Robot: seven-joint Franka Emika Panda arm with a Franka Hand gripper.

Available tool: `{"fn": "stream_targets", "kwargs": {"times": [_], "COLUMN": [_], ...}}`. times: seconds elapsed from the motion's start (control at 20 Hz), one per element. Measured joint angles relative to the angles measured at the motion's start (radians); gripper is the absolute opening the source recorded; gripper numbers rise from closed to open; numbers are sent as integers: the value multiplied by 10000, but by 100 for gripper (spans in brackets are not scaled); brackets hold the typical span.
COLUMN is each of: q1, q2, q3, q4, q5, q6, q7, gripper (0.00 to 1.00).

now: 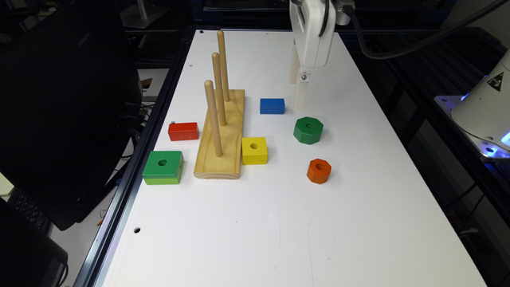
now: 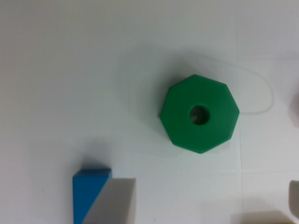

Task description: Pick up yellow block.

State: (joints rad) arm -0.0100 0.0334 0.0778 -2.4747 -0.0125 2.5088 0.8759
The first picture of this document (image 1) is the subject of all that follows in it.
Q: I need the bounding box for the middle wooden peg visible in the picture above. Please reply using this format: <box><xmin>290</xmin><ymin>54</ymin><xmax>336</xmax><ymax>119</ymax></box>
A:
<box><xmin>212</xmin><ymin>52</ymin><xmax>226</xmax><ymax>126</ymax></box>

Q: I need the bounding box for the red rectangular block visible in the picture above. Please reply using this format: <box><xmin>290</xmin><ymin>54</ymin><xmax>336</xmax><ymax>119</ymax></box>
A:
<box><xmin>167</xmin><ymin>122</ymin><xmax>199</xmax><ymax>141</ymax></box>

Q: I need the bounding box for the orange octagonal block with hole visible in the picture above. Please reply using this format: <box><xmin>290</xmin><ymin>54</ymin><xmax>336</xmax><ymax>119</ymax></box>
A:
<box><xmin>307</xmin><ymin>159</ymin><xmax>332</xmax><ymax>184</ymax></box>

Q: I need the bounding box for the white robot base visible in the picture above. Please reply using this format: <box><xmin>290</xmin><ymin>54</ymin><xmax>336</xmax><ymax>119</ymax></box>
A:
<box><xmin>434</xmin><ymin>53</ymin><xmax>509</xmax><ymax>161</ymax></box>

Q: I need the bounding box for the yellow square block with hole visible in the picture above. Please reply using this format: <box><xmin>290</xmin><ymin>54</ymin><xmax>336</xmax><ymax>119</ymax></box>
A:
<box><xmin>242</xmin><ymin>137</ymin><xmax>268</xmax><ymax>165</ymax></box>

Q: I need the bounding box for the green square block with hole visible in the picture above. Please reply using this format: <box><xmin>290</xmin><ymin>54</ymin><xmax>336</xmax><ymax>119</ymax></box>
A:
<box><xmin>143</xmin><ymin>151</ymin><xmax>184</xmax><ymax>185</ymax></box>

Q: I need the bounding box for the monitor stand base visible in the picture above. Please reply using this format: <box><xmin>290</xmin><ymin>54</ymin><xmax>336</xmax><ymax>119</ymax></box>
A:
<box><xmin>120</xmin><ymin>0</ymin><xmax>171</xmax><ymax>29</ymax></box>

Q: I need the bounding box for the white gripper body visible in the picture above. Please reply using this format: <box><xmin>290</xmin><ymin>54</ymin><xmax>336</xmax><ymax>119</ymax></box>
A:
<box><xmin>289</xmin><ymin>0</ymin><xmax>336</xmax><ymax>68</ymax></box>

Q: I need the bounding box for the black computer monitor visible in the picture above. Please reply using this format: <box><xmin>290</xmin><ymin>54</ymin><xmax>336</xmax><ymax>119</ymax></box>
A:
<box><xmin>1</xmin><ymin>0</ymin><xmax>142</xmax><ymax>230</ymax></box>

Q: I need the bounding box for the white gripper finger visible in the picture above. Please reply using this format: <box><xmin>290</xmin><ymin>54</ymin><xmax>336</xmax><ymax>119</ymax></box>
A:
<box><xmin>289</xmin><ymin>43</ymin><xmax>300</xmax><ymax>84</ymax></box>
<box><xmin>293</xmin><ymin>72</ymin><xmax>309</xmax><ymax>112</ymax></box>

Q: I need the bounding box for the wooden peg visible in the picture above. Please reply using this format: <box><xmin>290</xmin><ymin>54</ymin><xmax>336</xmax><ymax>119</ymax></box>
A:
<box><xmin>204</xmin><ymin>80</ymin><xmax>223</xmax><ymax>157</ymax></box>
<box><xmin>212</xmin><ymin>52</ymin><xmax>226</xmax><ymax>126</ymax></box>
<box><xmin>217</xmin><ymin>30</ymin><xmax>230</xmax><ymax>102</ymax></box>

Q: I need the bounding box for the black keyboard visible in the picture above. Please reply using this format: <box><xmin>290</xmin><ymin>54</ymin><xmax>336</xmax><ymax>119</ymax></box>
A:
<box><xmin>7</xmin><ymin>187</ymin><xmax>51</xmax><ymax>234</ymax></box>

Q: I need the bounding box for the front wooden peg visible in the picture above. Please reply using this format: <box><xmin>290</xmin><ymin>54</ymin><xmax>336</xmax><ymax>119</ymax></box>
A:
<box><xmin>204</xmin><ymin>80</ymin><xmax>223</xmax><ymax>157</ymax></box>

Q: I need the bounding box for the back wooden peg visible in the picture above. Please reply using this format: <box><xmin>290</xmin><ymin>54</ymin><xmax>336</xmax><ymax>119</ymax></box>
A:
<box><xmin>217</xmin><ymin>30</ymin><xmax>230</xmax><ymax>102</ymax></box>

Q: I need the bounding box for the green octagonal block with hole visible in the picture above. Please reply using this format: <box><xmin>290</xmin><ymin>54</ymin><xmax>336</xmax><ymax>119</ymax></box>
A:
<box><xmin>293</xmin><ymin>116</ymin><xmax>324</xmax><ymax>144</ymax></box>

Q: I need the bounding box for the blue rectangular block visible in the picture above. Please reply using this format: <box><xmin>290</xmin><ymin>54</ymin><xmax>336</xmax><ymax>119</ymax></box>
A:
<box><xmin>260</xmin><ymin>98</ymin><xmax>285</xmax><ymax>114</ymax></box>

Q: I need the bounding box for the wooden peg base board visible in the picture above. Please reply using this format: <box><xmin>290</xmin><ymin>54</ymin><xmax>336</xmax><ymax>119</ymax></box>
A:
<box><xmin>194</xmin><ymin>89</ymin><xmax>245</xmax><ymax>179</ymax></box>

